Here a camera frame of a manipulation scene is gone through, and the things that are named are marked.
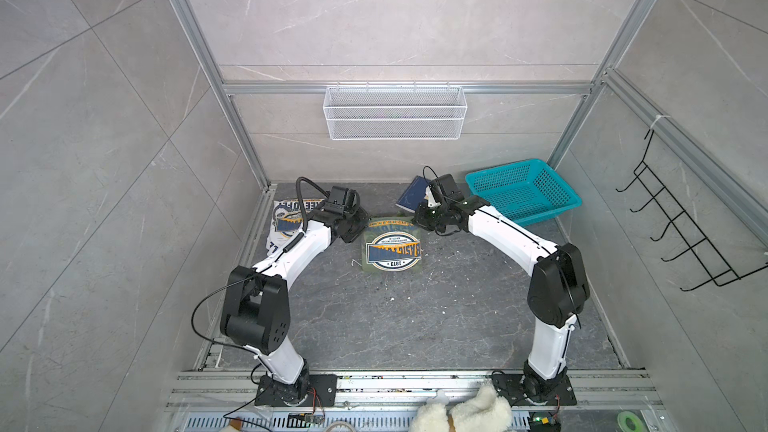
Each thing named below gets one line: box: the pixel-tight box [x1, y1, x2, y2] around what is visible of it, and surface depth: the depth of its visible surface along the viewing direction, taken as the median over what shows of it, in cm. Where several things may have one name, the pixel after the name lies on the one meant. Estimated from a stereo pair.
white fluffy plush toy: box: [410, 384, 513, 432], surface depth 63 cm
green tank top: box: [362, 216, 423, 274], surface depth 92 cm
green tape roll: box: [617, 411, 644, 432], surface depth 71 cm
